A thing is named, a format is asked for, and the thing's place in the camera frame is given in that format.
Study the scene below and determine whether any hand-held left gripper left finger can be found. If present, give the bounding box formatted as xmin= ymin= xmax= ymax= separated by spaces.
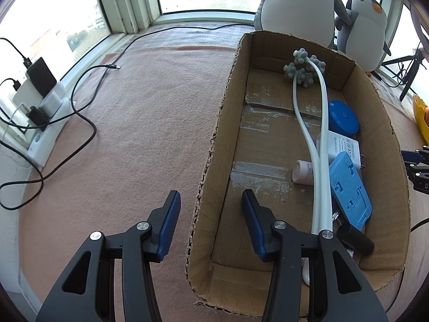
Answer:
xmin=35 ymin=190 xmax=182 ymax=322

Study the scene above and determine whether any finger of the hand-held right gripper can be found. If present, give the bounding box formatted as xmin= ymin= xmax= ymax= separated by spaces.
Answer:
xmin=400 ymin=146 xmax=429 ymax=163
xmin=404 ymin=162 xmax=429 ymax=178

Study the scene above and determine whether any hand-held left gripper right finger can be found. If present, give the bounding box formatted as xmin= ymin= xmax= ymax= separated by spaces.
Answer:
xmin=241 ymin=189 xmax=389 ymax=322

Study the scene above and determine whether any white power adapter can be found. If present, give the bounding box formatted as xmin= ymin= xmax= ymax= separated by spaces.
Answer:
xmin=317 ymin=131 xmax=366 ymax=169

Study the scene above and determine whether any blue folding phone stand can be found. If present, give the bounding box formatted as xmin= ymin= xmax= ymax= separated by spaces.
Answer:
xmin=328 ymin=151 xmax=373 ymax=231

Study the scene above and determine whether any white neck roller massager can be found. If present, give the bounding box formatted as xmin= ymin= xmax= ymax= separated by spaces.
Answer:
xmin=283 ymin=49 xmax=336 ymax=287

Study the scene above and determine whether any blue round lid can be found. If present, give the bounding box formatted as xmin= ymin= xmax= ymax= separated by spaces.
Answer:
xmin=328 ymin=100 xmax=360 ymax=140

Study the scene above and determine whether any brown cardboard box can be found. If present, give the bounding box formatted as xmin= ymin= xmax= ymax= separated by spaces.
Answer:
xmin=185 ymin=31 xmax=412 ymax=319

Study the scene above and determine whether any black cylinder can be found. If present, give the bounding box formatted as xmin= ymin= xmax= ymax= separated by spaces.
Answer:
xmin=336 ymin=223 xmax=375 ymax=257

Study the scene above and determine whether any yellow plastic bowl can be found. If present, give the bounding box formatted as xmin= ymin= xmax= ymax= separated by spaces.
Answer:
xmin=412 ymin=94 xmax=429 ymax=145

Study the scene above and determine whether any black tripod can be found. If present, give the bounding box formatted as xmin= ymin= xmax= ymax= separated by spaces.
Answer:
xmin=382 ymin=45 xmax=429 ymax=101

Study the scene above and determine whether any small penguin plush toy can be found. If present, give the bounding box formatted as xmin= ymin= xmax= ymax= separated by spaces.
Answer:
xmin=334 ymin=0 xmax=392 ymax=72

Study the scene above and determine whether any white power strip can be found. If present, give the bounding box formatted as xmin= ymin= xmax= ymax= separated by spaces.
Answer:
xmin=27 ymin=85 xmax=76 ymax=168

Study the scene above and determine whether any white cube charger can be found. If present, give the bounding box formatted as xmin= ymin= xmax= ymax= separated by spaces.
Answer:
xmin=42 ymin=89 xmax=66 ymax=115

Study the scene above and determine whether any black plug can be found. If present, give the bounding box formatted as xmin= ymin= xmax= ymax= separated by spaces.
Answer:
xmin=27 ymin=105 xmax=51 ymax=128

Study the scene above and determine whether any large penguin plush toy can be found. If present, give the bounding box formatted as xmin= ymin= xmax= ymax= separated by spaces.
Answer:
xmin=249 ymin=0 xmax=337 ymax=49

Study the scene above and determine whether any white flat charger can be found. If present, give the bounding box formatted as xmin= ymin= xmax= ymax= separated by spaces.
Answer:
xmin=13 ymin=80 xmax=44 ymax=108

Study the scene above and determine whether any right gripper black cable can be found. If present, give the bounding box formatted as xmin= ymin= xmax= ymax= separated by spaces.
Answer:
xmin=385 ymin=217 xmax=429 ymax=312

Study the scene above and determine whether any black usb cable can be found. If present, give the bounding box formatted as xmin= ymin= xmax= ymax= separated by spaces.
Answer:
xmin=0 ymin=64 xmax=122 ymax=210

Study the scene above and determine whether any long black power cable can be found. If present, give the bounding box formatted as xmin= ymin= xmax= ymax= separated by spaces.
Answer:
xmin=50 ymin=23 xmax=257 ymax=125

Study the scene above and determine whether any white window frame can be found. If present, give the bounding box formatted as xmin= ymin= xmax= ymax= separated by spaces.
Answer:
xmin=0 ymin=0 xmax=429 ymax=84

